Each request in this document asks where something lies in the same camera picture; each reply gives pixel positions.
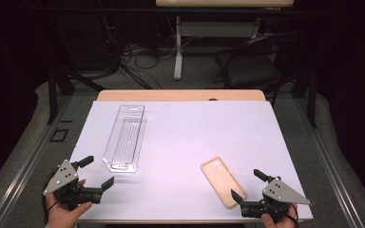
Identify beige phone case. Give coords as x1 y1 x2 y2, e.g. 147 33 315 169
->
201 156 248 209

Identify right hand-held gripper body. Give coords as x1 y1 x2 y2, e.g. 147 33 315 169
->
240 176 314 222

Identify person's right hand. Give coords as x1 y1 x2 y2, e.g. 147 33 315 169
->
260 203 298 228

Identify black folding chair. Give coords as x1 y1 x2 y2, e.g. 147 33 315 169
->
214 31 308 107

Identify white desk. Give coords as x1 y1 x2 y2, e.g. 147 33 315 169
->
155 0 295 81

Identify left hand-held gripper cable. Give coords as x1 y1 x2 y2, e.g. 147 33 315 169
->
42 180 61 224

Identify aluminium floor rail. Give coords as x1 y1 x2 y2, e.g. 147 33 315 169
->
0 94 72 228
293 98 365 228

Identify light wooden table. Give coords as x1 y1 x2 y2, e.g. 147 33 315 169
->
75 88 314 225

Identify hand-held gripper cable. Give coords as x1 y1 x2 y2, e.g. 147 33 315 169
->
42 180 61 224
279 203 299 227

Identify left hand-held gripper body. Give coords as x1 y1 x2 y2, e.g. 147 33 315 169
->
42 159 104 212

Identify right hand-held gripper cable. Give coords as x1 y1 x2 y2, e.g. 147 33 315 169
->
279 203 299 227

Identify person's left hand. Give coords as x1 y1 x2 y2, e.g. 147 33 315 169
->
45 179 93 228

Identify white board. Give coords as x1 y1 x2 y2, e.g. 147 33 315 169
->
64 100 314 221

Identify black metal stand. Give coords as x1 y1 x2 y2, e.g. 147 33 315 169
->
46 31 106 125
291 66 318 129

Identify clear plastic bin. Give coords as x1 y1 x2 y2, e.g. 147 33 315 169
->
102 104 147 174

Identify bundle of black cables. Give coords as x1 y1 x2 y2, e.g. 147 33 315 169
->
101 15 198 90

